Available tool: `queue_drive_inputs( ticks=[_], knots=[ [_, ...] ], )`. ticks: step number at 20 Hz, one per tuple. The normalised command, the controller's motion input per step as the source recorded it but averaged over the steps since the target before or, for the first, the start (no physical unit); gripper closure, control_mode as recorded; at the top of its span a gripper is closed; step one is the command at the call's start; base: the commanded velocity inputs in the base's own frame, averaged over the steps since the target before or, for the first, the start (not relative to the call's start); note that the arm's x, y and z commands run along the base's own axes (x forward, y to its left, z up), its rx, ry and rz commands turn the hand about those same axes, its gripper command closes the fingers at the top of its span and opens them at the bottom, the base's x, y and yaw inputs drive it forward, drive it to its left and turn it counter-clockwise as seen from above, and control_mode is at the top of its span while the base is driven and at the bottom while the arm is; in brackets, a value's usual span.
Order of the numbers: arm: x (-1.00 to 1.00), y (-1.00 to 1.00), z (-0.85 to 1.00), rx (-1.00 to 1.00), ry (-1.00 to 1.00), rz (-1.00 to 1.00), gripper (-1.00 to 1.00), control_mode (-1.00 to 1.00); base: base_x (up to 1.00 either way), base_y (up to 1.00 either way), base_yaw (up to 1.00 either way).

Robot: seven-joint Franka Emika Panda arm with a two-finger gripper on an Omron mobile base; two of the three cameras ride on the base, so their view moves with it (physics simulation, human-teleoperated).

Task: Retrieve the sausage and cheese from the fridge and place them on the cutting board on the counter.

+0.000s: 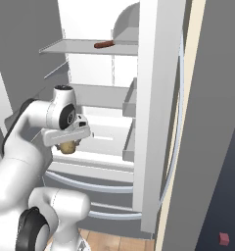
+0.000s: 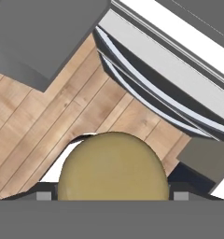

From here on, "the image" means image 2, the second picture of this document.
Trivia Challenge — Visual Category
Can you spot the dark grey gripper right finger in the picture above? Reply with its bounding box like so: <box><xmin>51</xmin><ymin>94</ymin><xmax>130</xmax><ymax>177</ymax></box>
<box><xmin>167</xmin><ymin>182</ymin><xmax>224</xmax><ymax>202</ymax></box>

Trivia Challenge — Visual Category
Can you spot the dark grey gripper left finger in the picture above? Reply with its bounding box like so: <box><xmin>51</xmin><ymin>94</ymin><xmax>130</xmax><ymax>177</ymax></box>
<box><xmin>0</xmin><ymin>182</ymin><xmax>60</xmax><ymax>202</ymax></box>

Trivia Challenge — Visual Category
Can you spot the grey-brown counter block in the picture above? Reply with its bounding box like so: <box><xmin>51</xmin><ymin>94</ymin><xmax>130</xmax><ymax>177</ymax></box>
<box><xmin>175</xmin><ymin>136</ymin><xmax>224</xmax><ymax>194</ymax></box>

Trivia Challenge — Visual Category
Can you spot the grey cupboard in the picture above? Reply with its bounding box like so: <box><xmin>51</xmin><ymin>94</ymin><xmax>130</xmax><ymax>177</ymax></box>
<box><xmin>0</xmin><ymin>0</ymin><xmax>112</xmax><ymax>93</ymax></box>

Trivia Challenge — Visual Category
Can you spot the grey tall cabinet panel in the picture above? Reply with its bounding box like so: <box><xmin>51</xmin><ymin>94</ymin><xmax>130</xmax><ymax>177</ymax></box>
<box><xmin>155</xmin><ymin>0</ymin><xmax>224</xmax><ymax>45</ymax></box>

